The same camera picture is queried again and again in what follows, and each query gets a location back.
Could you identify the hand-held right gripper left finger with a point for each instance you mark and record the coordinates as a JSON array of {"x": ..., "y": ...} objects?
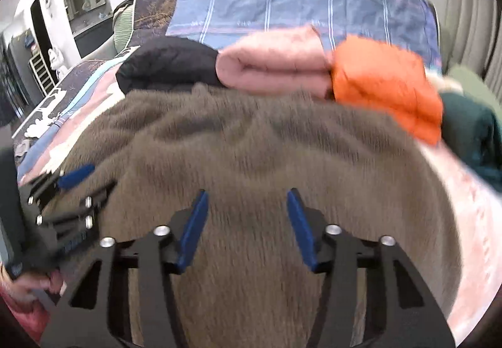
[{"x": 192, "y": 232}]

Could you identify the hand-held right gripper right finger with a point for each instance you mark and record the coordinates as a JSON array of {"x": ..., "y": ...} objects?
[{"x": 302, "y": 232}]

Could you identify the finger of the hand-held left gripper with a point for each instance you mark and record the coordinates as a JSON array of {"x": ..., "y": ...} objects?
[
  {"x": 78, "y": 211},
  {"x": 76, "y": 176}
]

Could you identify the brown fleece jacket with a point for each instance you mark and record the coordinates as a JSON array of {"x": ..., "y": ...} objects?
[{"x": 251, "y": 144}]

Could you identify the person's left forearm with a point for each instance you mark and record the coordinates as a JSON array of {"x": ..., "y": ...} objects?
[{"x": 19, "y": 318}]

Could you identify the person's left hand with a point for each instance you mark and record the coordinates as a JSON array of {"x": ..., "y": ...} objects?
[{"x": 27, "y": 287}]

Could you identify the white ladder shelf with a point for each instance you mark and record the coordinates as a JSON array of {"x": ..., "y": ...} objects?
[{"x": 41, "y": 73}]

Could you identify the white cat figurine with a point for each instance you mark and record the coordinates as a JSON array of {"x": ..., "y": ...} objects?
[{"x": 56, "y": 60}]

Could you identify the dark grey cabinet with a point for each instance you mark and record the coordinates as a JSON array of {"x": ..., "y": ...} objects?
[{"x": 94, "y": 36}]

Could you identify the black folded garment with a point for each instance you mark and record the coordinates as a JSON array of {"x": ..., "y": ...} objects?
[{"x": 168, "y": 62}]

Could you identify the light green pillow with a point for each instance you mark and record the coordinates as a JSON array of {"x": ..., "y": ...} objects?
[{"x": 123, "y": 24}]

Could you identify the orange puffer jacket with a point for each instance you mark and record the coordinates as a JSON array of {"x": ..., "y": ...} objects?
[{"x": 384, "y": 89}]

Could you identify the pink folded garment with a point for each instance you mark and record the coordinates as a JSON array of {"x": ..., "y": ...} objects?
[{"x": 274, "y": 62}]

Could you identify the pink fluffy blanket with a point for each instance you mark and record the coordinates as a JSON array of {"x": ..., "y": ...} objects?
[{"x": 478, "y": 238}]

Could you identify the dark printed blanket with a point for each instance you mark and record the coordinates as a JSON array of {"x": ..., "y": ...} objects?
[{"x": 153, "y": 11}]

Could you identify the dark green garment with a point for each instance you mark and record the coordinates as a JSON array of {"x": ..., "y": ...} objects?
[{"x": 470, "y": 136}]

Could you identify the green cushion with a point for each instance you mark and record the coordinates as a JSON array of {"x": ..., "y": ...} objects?
[{"x": 470, "y": 81}]

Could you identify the white bear wall decoration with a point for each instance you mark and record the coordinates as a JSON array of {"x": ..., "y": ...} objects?
[{"x": 49, "y": 7}]

